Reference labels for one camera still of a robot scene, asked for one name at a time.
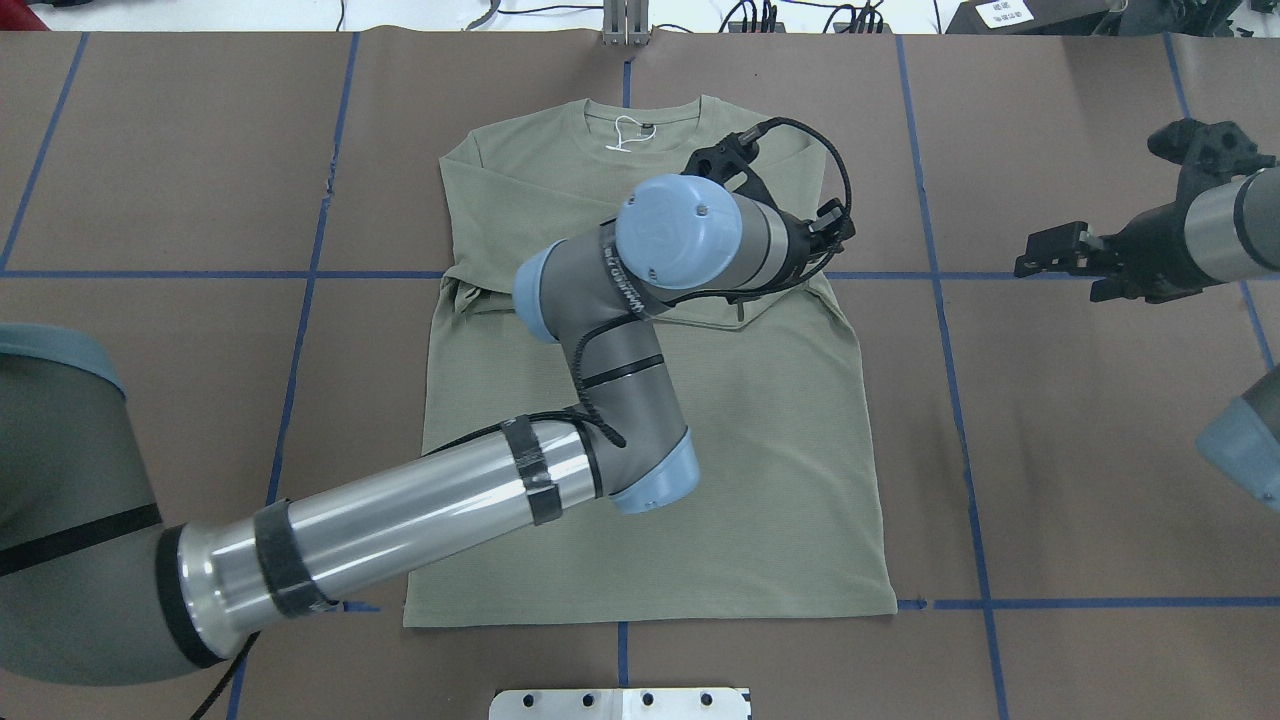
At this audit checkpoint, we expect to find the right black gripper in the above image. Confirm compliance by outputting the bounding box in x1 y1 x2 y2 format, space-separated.
1014 205 1196 304

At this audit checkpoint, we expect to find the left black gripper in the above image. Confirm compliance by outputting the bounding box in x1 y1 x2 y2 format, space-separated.
771 199 856 291

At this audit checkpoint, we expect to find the olive green long-sleeve shirt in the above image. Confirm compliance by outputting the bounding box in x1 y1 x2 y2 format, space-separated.
403 96 899 628

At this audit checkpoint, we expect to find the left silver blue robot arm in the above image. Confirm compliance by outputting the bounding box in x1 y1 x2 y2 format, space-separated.
3 170 854 685

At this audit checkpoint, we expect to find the white garment tag loop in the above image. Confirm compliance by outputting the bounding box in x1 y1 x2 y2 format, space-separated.
605 114 657 152

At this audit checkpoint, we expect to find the black equipment case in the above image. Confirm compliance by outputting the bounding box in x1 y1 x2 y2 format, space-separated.
943 1 1129 36

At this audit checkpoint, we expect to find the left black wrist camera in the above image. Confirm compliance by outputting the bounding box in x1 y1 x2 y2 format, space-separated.
681 126 773 202

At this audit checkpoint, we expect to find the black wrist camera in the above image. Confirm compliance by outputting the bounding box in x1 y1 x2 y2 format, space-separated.
1147 118 1277 199
681 126 773 202

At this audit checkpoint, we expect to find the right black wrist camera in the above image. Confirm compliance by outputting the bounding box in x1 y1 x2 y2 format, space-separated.
1147 118 1277 199

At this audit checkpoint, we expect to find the aluminium frame post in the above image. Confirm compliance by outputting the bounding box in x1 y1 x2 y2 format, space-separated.
600 0 652 47

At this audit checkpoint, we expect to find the white pedestal base plate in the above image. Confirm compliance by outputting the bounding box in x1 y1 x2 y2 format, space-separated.
488 687 753 719

